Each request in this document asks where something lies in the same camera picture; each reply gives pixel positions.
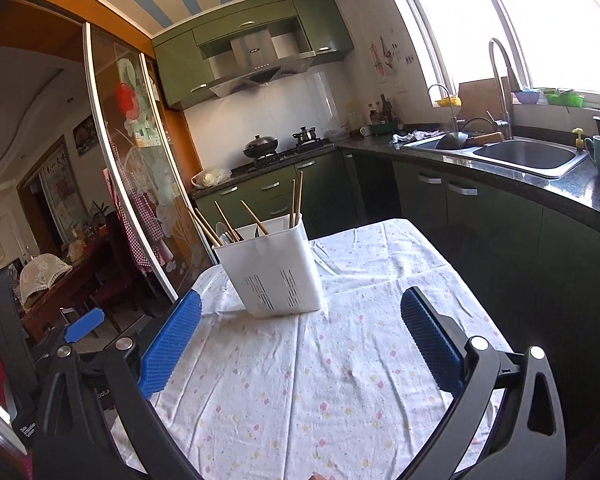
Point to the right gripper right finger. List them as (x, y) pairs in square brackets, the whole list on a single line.
[(527, 439)]

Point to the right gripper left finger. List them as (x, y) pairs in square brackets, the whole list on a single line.
[(72, 440)]

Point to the wooden chopstick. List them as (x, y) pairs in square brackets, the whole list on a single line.
[(292, 212), (206, 228), (233, 233), (255, 218), (299, 196)]

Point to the white plastic utensil holder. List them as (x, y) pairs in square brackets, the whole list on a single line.
[(273, 272)]

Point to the wooden dining table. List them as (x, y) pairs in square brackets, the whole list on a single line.
[(73, 289)]

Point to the white lace cover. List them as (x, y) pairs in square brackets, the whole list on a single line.
[(39, 275)]

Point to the green lower cabinets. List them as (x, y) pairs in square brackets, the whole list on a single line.
[(528, 248)]

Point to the green cabinets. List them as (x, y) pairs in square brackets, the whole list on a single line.
[(183, 68), (528, 248)]

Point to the red checkered apron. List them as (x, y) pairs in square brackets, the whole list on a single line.
[(149, 223)]

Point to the white floral tablecloth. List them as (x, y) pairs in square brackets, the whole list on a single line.
[(343, 391)]

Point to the white plastic bag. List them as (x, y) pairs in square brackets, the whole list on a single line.
[(208, 178)]

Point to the stainless steel double sink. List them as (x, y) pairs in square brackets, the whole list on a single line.
[(543, 159)]

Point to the glass sliding door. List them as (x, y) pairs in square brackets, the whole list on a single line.
[(138, 155)]

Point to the yellow soap dispenser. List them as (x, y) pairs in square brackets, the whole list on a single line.
[(578, 141)]

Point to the black pan in sink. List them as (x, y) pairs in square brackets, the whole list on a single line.
[(460, 140)]

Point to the black wok with lid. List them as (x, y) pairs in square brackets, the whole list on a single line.
[(260, 146)]

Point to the tall steel faucet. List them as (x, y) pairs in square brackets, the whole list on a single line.
[(506, 85)]

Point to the crumpled dish cloth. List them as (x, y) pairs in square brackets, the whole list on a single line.
[(414, 136)]

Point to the blue bowl on sill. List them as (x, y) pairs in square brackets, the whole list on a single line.
[(528, 96)]

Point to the black gas stove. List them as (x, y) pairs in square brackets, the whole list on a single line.
[(274, 158)]

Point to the green basket on sill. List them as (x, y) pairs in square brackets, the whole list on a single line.
[(566, 98)]

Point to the wooden cutting board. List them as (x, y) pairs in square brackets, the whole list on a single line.
[(480, 98)]

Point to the yellow sponge holder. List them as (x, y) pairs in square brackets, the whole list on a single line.
[(449, 101)]

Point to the small steel pot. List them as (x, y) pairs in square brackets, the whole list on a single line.
[(306, 137)]

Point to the condiment bottles group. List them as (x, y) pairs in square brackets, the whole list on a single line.
[(378, 120)]

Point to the small steel faucet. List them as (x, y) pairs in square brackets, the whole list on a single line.
[(446, 92)]

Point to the steel range hood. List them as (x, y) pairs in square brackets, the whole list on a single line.
[(257, 58)]

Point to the green upper cabinets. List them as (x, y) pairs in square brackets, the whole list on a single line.
[(183, 68)]

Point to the window frame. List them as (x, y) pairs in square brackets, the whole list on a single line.
[(548, 43)]

